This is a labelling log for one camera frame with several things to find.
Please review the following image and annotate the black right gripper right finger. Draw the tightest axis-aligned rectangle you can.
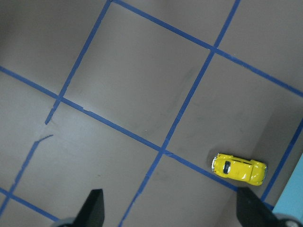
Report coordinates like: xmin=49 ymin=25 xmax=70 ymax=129
xmin=236 ymin=187 xmax=303 ymax=227

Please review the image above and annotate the turquoise plastic bin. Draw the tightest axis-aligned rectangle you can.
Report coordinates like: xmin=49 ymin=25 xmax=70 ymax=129
xmin=273 ymin=159 xmax=303 ymax=220

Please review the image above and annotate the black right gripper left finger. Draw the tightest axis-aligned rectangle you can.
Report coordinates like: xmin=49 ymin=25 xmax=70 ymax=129
xmin=51 ymin=188 xmax=106 ymax=227

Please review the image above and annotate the yellow toy beetle car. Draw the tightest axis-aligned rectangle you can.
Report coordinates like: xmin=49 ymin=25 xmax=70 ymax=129
xmin=211 ymin=153 xmax=267 ymax=186

